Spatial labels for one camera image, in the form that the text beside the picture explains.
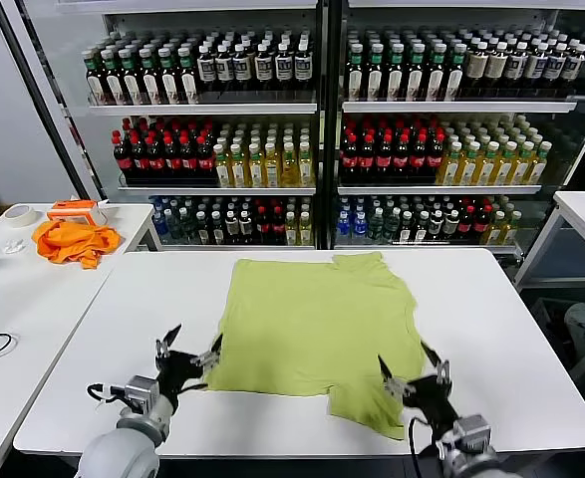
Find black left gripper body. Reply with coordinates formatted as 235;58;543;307
155;350;209;412

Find crumpled orange cloth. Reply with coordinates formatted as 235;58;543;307
31;219;123;271

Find masking tape roll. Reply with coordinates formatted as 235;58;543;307
3;204;39;229

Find glass door drinks cabinet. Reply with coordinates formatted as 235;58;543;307
20;0;331;250
329;0;585;255

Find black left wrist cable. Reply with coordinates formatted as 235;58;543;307
86;381;127;405

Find dark bottle beige label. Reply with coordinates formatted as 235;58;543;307
465;42;488;92
485;42;508;92

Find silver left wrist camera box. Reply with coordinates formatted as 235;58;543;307
124;376;159;414

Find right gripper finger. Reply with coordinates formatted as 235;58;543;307
377;354;408;400
420;340;452;386

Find yellow-green t-shirt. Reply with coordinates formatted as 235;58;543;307
204;251;428;442

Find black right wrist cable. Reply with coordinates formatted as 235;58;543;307
408;416;442;458

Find white metal shelf board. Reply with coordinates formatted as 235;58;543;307
118;185;317;196
342;101;577;115
337;184;542;196
87;102;318;117

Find black metal bar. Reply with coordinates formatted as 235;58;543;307
0;0;98;201

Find green tinted bottle white cap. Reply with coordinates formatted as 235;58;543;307
385;207;401;243
370;207;386;243

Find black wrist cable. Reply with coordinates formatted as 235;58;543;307
408;416;442;458
86;381;127;405

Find dark tea bottle green cap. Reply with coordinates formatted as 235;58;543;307
177;45;199;105
83;49;105;107
157;46;181;105
346;43;367;102
427;43;447;102
386;43;407;102
119;47;142;106
366;43;387;102
445;43;466;101
101;48;123;106
406;43;428;102
138;47;161;105

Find white side table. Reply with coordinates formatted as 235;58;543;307
0;201;162;478

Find orange and white box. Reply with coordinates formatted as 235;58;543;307
46;198;109;226

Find dark bottle blue white label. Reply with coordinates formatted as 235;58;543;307
563;43;585;92
544;43;566;92
254;43;274;94
274;43;294;94
294;42;314;94
232;43;253;94
505;42;527;92
215;44;234;94
525;42;547;92
196;44;217;94

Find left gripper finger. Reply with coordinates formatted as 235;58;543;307
191;333;225;371
154;323;184;360

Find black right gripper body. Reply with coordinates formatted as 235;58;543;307
400;373;460;440

